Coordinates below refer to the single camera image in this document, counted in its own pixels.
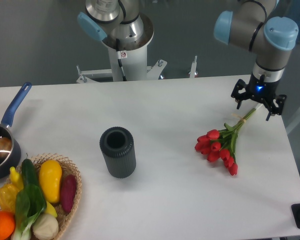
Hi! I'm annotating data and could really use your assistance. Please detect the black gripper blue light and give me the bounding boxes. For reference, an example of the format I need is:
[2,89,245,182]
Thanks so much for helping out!
[230,73,287,121]

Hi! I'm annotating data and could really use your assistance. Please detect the red tulip bouquet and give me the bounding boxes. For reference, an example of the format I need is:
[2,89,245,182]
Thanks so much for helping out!
[194,103,261,176]

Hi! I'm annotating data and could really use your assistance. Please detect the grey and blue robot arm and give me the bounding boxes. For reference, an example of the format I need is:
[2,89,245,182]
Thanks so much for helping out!
[77,0,299,116]

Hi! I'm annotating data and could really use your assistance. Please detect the dark grey ribbed vase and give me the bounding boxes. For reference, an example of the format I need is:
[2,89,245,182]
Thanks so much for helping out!
[99,126,136,179]

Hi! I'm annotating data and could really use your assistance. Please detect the purple sweet potato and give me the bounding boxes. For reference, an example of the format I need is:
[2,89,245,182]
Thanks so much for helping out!
[60,174,77,213]

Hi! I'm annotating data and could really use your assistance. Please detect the yellow banana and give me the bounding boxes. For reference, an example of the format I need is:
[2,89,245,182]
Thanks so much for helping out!
[44,201,58,218]

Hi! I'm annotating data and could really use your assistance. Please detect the dark green cucumber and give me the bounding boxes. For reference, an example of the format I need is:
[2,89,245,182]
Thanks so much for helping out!
[21,158,41,189]

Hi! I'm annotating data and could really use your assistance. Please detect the beige garlic bulb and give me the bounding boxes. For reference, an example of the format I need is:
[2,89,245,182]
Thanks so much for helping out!
[32,213,59,240]

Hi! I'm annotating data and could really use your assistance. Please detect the green bok choy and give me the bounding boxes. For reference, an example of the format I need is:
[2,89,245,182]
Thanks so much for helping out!
[11,184,47,240]

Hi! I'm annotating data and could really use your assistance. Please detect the small yellow pepper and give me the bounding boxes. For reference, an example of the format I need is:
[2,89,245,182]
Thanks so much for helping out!
[9,166,24,190]

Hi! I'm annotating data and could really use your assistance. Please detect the brown bun in saucepan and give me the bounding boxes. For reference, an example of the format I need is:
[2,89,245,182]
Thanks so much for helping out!
[0,137,12,159]

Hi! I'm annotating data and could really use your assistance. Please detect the yellow bell pepper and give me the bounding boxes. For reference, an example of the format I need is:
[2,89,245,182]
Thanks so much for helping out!
[0,183,20,214]

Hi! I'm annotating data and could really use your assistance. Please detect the orange fruit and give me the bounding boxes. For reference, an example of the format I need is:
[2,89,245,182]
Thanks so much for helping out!
[0,210,16,240]

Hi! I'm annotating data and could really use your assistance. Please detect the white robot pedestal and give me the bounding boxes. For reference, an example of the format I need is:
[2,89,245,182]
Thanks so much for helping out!
[75,14,199,84]

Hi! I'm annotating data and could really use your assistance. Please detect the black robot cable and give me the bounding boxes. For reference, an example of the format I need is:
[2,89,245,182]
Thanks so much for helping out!
[115,38,128,82]

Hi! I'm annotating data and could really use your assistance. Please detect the blue handled saucepan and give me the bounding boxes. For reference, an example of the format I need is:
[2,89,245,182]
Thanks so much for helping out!
[0,82,32,179]

